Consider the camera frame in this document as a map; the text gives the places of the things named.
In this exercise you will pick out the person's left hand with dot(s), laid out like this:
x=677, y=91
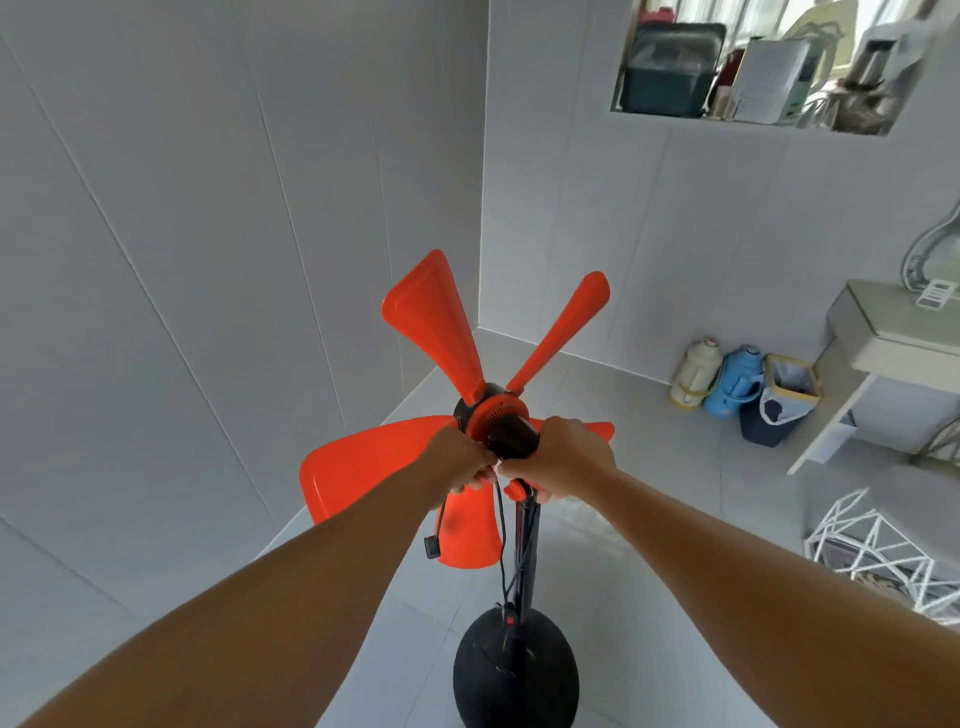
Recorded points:
x=450, y=459

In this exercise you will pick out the person's right hand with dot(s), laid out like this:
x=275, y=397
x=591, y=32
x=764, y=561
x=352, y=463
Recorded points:
x=566, y=459

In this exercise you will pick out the person's left fingers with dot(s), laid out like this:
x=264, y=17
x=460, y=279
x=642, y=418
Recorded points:
x=474, y=480

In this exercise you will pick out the person's right fingers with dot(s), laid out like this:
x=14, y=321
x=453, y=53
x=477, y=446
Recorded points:
x=525, y=472

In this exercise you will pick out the orange black fan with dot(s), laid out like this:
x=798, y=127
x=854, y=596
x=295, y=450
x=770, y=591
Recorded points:
x=439, y=319

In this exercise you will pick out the person's left forearm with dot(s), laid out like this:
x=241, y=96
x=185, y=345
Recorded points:
x=285, y=600

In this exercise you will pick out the person's right forearm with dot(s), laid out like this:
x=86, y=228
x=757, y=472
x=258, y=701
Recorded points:
x=757, y=600

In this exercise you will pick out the cream thermos flask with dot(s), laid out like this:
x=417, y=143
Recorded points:
x=695, y=375

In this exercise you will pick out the blue thermos flask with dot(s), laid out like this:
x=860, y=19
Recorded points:
x=735, y=382

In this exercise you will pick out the dark blue trash bin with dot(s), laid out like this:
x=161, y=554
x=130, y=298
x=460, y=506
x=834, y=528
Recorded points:
x=780, y=405

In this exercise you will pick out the dark green storage box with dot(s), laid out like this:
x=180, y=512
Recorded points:
x=671, y=71

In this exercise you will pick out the white soap rack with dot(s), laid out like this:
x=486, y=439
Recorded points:
x=936, y=295

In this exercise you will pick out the chrome faucet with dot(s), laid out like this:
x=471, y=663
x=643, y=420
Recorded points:
x=919, y=251

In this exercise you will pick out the white paper box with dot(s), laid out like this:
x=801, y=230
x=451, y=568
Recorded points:
x=772, y=81

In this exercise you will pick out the white kitchen appliance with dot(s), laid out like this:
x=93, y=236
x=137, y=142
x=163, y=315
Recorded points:
x=889, y=67

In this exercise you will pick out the white sink support bracket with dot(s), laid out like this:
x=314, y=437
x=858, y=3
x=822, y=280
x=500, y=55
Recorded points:
x=829, y=424

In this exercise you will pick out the white wall sink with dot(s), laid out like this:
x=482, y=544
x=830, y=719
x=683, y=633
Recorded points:
x=892, y=330

